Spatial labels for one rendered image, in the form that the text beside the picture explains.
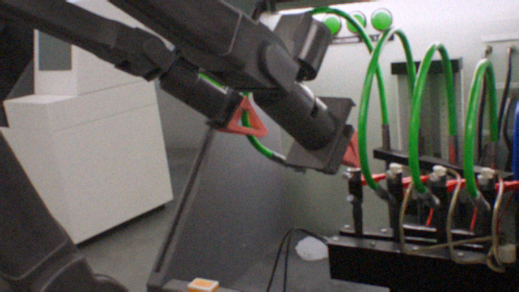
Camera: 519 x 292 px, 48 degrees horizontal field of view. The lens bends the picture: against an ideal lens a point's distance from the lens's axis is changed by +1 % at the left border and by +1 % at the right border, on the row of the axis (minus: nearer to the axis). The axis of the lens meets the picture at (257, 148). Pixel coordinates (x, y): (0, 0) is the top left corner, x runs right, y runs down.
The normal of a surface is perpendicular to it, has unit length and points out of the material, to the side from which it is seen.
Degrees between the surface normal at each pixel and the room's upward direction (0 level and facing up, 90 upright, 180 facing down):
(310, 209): 90
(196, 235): 90
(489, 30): 90
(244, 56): 92
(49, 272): 23
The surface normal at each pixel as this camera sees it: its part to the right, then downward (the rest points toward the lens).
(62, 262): -0.24, -0.89
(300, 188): -0.50, 0.28
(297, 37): 0.76, 0.08
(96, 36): 0.40, -0.14
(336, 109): -0.58, -0.47
